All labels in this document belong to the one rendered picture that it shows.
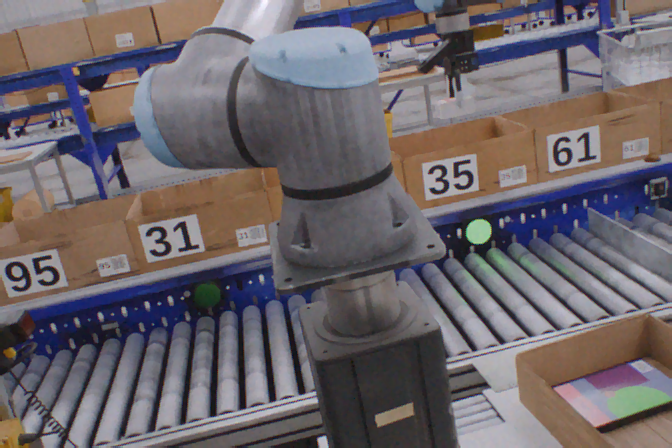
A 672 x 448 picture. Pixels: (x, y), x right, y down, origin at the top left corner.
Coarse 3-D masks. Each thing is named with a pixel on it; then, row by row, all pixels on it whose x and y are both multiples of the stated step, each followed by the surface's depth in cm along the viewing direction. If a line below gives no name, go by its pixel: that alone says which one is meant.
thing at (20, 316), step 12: (12, 312) 118; (24, 312) 119; (0, 324) 114; (12, 324) 114; (24, 324) 116; (0, 336) 114; (12, 336) 115; (24, 336) 115; (0, 348) 115; (12, 348) 119; (0, 360) 117; (12, 360) 119; (0, 372) 117
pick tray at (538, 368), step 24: (576, 336) 121; (600, 336) 123; (624, 336) 124; (648, 336) 125; (528, 360) 120; (552, 360) 121; (576, 360) 123; (600, 360) 124; (624, 360) 126; (648, 360) 125; (528, 384) 116; (552, 384) 123; (528, 408) 119; (552, 408) 109; (552, 432) 111; (576, 432) 102; (624, 432) 108; (648, 432) 107
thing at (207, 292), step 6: (198, 288) 179; (204, 288) 179; (210, 288) 180; (216, 288) 180; (198, 294) 180; (204, 294) 180; (210, 294) 180; (216, 294) 180; (198, 300) 180; (204, 300) 180; (210, 300) 181; (216, 300) 181; (204, 306) 181; (210, 306) 181
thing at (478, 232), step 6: (474, 222) 186; (480, 222) 186; (486, 222) 187; (468, 228) 186; (474, 228) 186; (480, 228) 186; (486, 228) 187; (468, 234) 187; (474, 234) 187; (480, 234) 187; (486, 234) 187; (474, 240) 187; (480, 240) 188; (486, 240) 188
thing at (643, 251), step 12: (588, 216) 190; (600, 216) 183; (588, 228) 191; (600, 228) 185; (612, 228) 178; (624, 228) 172; (612, 240) 179; (624, 240) 173; (636, 240) 167; (648, 240) 163; (624, 252) 174; (636, 252) 169; (648, 252) 163; (660, 252) 158; (648, 264) 164; (660, 264) 159
